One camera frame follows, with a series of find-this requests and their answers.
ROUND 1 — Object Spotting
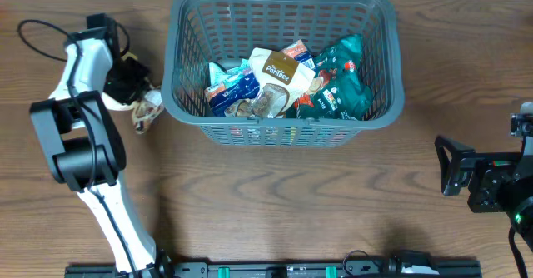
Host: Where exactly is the grey plastic basket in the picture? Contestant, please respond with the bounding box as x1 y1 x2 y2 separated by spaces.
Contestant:
161 0 405 147

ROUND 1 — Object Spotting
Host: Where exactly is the Kleenex tissue multipack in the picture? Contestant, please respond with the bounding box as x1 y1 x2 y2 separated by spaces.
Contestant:
204 40 315 117

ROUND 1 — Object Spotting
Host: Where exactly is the beige mushroom snack bag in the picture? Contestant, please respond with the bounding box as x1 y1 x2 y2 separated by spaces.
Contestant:
234 47 316 118

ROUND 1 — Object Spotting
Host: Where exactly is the light teal small packet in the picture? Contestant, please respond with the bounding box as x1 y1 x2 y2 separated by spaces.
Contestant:
208 59 251 85

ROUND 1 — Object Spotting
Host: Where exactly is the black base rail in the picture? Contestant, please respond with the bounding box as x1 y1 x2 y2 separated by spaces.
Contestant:
64 251 484 278

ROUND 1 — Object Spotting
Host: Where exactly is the green Nescafe coffee bag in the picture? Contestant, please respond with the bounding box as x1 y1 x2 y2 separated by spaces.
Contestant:
286 34 374 121

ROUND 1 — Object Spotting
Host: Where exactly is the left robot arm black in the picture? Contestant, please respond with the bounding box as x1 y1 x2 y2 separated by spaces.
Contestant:
30 13 173 277

